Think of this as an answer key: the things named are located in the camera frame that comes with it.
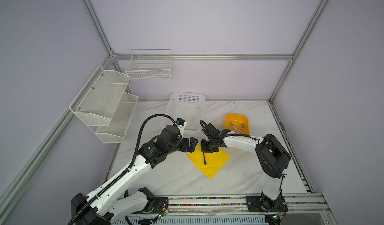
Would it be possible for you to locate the white mesh upper wall shelf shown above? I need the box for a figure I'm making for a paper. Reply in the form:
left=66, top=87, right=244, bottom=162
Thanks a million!
left=69, top=66, right=130, bottom=126

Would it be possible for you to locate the silver spoon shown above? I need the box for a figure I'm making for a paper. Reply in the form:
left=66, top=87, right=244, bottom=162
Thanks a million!
left=203, top=152, right=207, bottom=165

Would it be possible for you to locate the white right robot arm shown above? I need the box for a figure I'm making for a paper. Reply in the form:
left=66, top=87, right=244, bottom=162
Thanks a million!
left=200, top=120, right=291, bottom=212

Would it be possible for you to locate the white perforated plastic basket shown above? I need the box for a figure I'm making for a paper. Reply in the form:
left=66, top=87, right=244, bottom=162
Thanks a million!
left=165, top=92, right=206, bottom=135

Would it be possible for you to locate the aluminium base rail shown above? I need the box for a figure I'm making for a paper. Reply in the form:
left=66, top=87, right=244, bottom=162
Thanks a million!
left=115, top=193, right=337, bottom=225

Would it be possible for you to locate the white mesh lower wall shelf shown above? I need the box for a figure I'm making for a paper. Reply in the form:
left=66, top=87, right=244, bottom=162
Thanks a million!
left=96, top=92, right=139, bottom=143

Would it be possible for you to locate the white mesh wall shelf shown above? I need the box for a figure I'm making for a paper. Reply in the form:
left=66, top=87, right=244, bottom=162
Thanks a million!
left=69, top=66, right=130, bottom=126
left=96, top=92, right=139, bottom=143

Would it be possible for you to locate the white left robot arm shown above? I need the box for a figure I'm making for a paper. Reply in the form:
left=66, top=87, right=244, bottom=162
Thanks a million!
left=69, top=124, right=198, bottom=225

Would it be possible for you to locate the white wire wall basket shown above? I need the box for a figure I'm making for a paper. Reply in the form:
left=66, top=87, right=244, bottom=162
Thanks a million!
left=125, top=49, right=174, bottom=82

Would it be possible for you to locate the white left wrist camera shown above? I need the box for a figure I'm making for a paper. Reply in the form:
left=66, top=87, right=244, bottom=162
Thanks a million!
left=176, top=118, right=187, bottom=137

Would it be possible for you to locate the yellow plastic tray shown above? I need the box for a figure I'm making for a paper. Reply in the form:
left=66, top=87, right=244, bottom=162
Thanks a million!
left=225, top=113, right=250, bottom=135

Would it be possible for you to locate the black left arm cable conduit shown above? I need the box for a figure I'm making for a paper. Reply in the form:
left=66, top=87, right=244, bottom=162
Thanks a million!
left=67, top=113, right=176, bottom=225

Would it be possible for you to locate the silver fork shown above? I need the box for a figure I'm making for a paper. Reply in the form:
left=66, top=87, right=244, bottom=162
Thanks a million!
left=240, top=123, right=245, bottom=134

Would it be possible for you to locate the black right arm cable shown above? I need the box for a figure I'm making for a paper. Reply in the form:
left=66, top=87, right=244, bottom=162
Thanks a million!
left=199, top=119, right=260, bottom=143

